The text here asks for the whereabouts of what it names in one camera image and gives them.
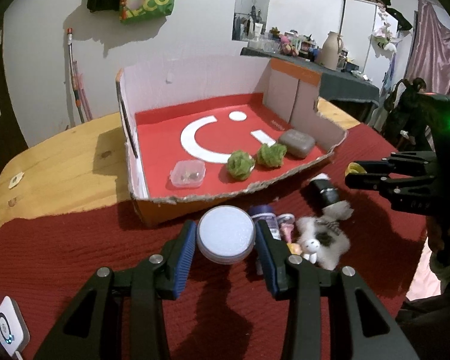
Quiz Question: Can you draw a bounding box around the red-tipped metal pole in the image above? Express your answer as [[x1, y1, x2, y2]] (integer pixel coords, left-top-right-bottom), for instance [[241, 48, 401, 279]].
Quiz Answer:
[[65, 28, 87, 122]]

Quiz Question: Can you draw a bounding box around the dark green covered side table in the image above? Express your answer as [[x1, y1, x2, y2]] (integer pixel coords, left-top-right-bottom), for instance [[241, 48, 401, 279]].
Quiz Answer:
[[241, 46, 381, 124]]

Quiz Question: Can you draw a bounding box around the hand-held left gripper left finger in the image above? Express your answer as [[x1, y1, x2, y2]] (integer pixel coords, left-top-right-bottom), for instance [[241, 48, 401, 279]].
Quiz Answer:
[[32, 219, 196, 360]]

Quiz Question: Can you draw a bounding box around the pink curtain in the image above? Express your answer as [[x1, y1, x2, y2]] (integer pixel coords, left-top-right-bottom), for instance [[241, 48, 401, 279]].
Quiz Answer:
[[407, 0, 450, 94]]

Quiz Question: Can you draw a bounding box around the large green fuzzy ball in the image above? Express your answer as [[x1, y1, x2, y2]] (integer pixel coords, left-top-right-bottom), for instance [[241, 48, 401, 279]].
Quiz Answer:
[[256, 142, 288, 168]]

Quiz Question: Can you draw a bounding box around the white round jar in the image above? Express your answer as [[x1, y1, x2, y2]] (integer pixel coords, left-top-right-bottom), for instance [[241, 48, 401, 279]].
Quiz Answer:
[[196, 205, 256, 265]]

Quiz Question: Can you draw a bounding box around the plush flower bunch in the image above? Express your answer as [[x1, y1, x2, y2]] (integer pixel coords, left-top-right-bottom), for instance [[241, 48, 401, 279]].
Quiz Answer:
[[369, 22, 398, 53]]

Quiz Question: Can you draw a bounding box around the grey eyeshadow case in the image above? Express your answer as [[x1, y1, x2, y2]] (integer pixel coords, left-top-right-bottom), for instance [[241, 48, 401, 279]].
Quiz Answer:
[[278, 129, 316, 159]]

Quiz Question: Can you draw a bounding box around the clear plastic small box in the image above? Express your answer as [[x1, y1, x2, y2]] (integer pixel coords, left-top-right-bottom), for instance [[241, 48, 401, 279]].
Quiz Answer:
[[170, 159, 206, 189]]

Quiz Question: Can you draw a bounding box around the dark cloth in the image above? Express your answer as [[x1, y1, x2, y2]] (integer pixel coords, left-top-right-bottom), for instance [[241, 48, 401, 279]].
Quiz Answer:
[[395, 285, 450, 360]]

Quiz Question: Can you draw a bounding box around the orange cardboard box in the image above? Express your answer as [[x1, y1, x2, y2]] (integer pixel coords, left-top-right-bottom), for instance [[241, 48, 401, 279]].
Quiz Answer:
[[115, 54, 349, 229]]

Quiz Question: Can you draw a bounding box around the small green fuzzy ball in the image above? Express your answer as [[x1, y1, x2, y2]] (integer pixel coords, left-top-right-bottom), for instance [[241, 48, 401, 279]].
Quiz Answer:
[[226, 150, 256, 181]]

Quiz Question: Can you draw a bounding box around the black and white sock roll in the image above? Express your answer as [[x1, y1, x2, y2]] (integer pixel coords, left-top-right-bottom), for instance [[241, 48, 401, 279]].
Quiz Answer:
[[308, 172, 344, 209]]

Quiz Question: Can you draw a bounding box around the white square charger device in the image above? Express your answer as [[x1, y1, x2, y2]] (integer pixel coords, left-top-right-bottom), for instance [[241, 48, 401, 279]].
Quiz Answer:
[[0, 295, 31, 357]]

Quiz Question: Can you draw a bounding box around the orange hose bundle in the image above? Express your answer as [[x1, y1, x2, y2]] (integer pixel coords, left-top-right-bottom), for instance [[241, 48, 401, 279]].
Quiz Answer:
[[72, 60, 92, 121]]

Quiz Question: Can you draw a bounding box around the white fluffy sheep plush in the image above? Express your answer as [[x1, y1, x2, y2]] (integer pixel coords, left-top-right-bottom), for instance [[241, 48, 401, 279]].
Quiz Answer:
[[296, 200, 355, 271]]

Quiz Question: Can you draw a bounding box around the dark blue paint bottle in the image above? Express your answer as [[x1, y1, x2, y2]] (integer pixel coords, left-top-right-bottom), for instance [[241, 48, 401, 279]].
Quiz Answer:
[[247, 204, 286, 239]]

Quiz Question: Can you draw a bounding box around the red knitted mat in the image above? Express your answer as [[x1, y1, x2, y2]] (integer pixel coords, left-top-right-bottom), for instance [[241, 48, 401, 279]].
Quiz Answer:
[[0, 122, 436, 360]]

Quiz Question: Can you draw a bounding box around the pink cloth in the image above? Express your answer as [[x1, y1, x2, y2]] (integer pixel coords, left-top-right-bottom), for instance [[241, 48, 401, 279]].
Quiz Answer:
[[407, 240, 441, 302]]

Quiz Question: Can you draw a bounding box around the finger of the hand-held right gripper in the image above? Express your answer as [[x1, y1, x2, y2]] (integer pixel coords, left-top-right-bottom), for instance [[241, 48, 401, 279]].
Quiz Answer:
[[346, 174, 402, 203], [354, 151, 436, 175]]

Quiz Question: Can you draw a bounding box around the black hanging garment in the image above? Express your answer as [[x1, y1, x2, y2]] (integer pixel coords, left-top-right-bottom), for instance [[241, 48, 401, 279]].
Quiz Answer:
[[386, 7, 413, 31]]

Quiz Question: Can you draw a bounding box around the white sticker on table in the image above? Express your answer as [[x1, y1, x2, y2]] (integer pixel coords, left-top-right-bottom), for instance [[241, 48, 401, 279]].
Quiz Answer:
[[7, 171, 25, 190]]

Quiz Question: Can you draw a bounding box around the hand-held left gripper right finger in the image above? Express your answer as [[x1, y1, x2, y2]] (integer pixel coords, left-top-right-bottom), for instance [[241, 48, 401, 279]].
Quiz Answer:
[[256, 219, 421, 360]]

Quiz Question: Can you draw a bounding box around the beige thermos jug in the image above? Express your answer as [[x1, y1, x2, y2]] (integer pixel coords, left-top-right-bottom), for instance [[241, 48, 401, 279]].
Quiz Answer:
[[320, 31, 344, 69]]

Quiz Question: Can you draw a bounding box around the white refrigerator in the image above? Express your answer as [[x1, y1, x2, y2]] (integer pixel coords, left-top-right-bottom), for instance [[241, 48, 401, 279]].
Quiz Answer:
[[339, 0, 402, 83]]

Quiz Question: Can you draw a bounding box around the pink plush doll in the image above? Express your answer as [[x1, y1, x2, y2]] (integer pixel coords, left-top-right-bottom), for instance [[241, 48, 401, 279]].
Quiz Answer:
[[278, 34, 297, 56]]

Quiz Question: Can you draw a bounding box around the cluster of glass cups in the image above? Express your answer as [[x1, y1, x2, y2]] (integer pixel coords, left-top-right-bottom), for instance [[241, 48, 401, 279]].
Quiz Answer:
[[253, 32, 280, 53]]

